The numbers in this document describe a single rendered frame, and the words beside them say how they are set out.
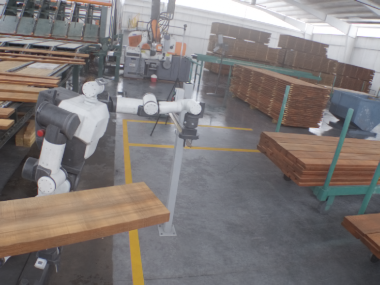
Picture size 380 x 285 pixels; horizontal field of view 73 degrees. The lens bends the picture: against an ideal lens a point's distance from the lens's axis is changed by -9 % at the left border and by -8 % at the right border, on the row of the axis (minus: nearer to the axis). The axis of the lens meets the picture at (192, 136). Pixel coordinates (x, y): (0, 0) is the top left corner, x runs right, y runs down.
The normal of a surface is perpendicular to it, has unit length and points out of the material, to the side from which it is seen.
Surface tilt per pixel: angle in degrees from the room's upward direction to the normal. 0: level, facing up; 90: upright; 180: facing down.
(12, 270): 0
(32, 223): 0
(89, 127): 92
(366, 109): 90
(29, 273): 0
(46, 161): 87
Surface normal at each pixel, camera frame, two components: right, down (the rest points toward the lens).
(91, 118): 0.87, -0.03
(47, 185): -0.05, 0.26
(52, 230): 0.15, -0.93
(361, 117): 0.24, 0.35
